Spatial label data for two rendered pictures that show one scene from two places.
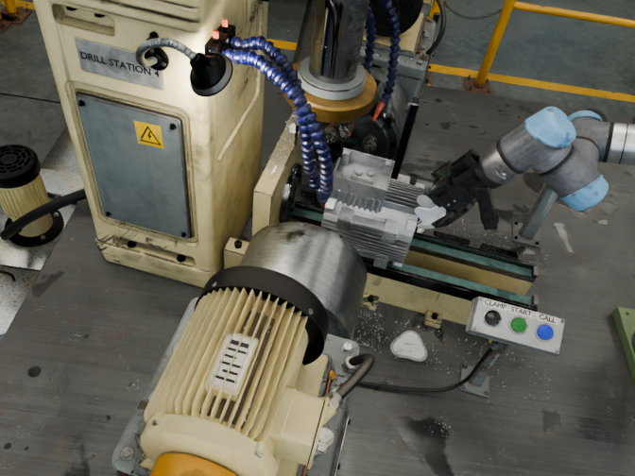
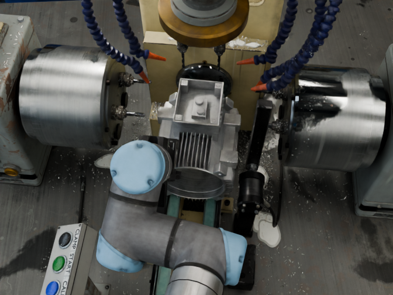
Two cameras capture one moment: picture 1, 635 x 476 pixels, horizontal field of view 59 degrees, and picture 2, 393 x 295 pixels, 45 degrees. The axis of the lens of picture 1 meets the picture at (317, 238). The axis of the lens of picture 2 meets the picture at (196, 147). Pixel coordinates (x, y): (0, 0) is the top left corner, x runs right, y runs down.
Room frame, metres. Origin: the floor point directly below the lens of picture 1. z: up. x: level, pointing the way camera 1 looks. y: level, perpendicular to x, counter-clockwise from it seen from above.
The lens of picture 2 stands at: (0.90, -0.70, 1.99)
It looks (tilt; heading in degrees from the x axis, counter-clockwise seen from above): 59 degrees down; 88
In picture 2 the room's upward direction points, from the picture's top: straight up
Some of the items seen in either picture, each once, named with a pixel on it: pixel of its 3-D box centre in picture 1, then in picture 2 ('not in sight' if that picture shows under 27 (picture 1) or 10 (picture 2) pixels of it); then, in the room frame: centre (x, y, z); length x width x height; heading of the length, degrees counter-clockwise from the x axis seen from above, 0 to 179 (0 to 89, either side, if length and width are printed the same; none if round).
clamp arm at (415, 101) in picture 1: (403, 146); (257, 139); (1.05, -0.16, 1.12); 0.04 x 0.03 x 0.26; 83
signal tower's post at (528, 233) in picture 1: (556, 181); not in sight; (1.16, -0.59, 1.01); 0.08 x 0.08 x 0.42; 83
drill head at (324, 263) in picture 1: (287, 320); (59, 95); (0.58, 0.03, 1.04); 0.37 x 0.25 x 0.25; 173
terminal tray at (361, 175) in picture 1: (361, 180); (199, 110); (0.93, -0.07, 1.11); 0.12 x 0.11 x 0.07; 82
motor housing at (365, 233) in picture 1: (370, 214); (196, 147); (0.92, -0.11, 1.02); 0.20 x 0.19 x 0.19; 82
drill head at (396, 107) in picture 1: (359, 115); (337, 119); (1.26, -0.06, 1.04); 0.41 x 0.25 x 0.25; 173
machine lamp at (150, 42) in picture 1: (181, 61); not in sight; (0.73, 0.24, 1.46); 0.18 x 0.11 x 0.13; 83
